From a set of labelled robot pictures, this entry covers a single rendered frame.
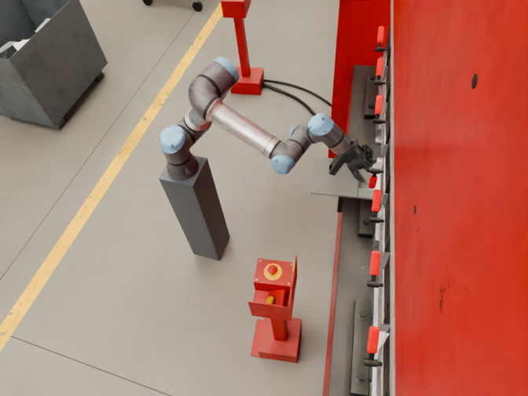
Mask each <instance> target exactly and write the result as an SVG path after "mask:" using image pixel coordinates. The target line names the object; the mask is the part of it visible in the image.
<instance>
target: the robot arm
mask: <svg viewBox="0 0 528 396"><path fill-rule="evenodd" d="M239 78H240V75H239V72H238V71H237V68H236V67H235V65H234V64H233V63H232V62H231V61H230V60H228V59H226V58H224V57H217V58H216V59H215V60H213V61H212V62H211V63H210V64H209V65H208V66H207V67H206V68H205V69H204V70H203V71H202V72H201V73H200V74H199V75H198V76H197V77H195V78H194V79H193V80H192V82H191V83H190V85H189V91H188V95H189V102H190V104H191V105H192V108H190V109H189V110H188V111H187V112H186V113H185V116H184V118H183V119H182V120H181V121H180V122H179V123H178V124H177V125H176V126H171V127H167V128H165V129H164V130H163V131H162V133H161V134H160V136H159V143H160V147H161V149H162V150H163V153H164V155H165V157H166V159H167V173H168V174H169V176H170V177H171V178H173V179H174V180H178V181H184V180H187V179H189V178H191V177H193V176H194V175H195V174H196V172H197V171H198V169H199V164H198V161H197V159H196V157H195V156H194V155H193V154H192V153H191V152H190V148H191V147H192V146H193V145H194V144H195V143H196V142H197V141H198V140H199V139H200V138H201V137H202V136H203V135H204V134H205V133H206V132H207V131H208V130H209V129H210V127H211V124H212V122H213V123H216V124H217V125H219V126H220V127H221V128H223V129H224V130H226V131H228V132H229V133H231V134H232V135H233V136H235V137H237V138H239V139H240V140H241V141H243V142H244V143H246V144H247V145H249V146H251V147H252V148H253V149H255V150H257V151H258V152H260V153H262V154H263V155H264V156H266V157H267V158H269V159H271V161H270V165H271V167H272V168H273V169H274V170H275V171H276V172H277V173H278V174H288V173H289V171H290V170H291V169H292V168H293V167H294V166H295V165H296V164H297V162H298V161H299V159H300V158H301V157H302V156H303V154H304V153H305V152H306V150H307V149H308V148H309V147H310V146H311V145H312V144H315V143H319V142H323V143H324V144H325V145H326V146H328V148H329V149H331V150H332V151H333V152H334V153H335V154H336V157H335V159H334V160H333V161H332V162H331V164H330V165H329V174H330V175H333V176H335V175H336V173H337V172H338V171H339V169H340V168H341V166H342V165H343V164H344V163H346V165H347V167H348V169H349V170H350V172H351V173H352V174H353V176H354V177H355V178H356V179H357V180H358V181H359V182H362V183H364V184H366V185H369V179H370V176H371V175H372V174H369V173H370V170H371V167H373V164H375V163H376V162H377V160H375V159H372V156H373V151H372V150H371V149H370V148H369V147H368V146H367V145H366V144H363V145H359V144H358V139H357V138H354V139H352V140H351V139H350V138H349V137H348V136H347V135H346V134H345V133H344V132H343V131H342V130H341V129H340V128H339V127H338V126H337V125H336V124H335V123H334V122H333V120H332V119H331V118H330V117H328V116H327V115H325V114H324V113H317V114H316V115H314V116H313V117H312V118H311V120H310V121H309V123H305V124H299V125H298V126H294V127H292V128H291V129H290V133H289V139H288V140H287V141H286V142H285V143H284V142H282V141H281V140H280V139H278V138H277V137H274V136H273V135H272V134H270V133H269V132H267V131H266V130H263V129H262V128H261V127H260V126H258V125H256V124H255V123H253V122H252V121H250V120H249V119H247V118H245V117H244V116H242V115H241V114H239V113H238V112H236V111H234V110H233V109H231V108H230V107H228V106H227V105H225V104H223V101H222V100H223V99H225V98H226V96H227V94H228V92H229V91H230V90H231V88H232V87H233V86H234V85H235V84H237V82H238V80H239ZM367 147H368V148H367ZM369 149H370V150H369ZM361 169H364V170H361ZM359 170H360V171H359ZM367 172H368V173H367Z"/></svg>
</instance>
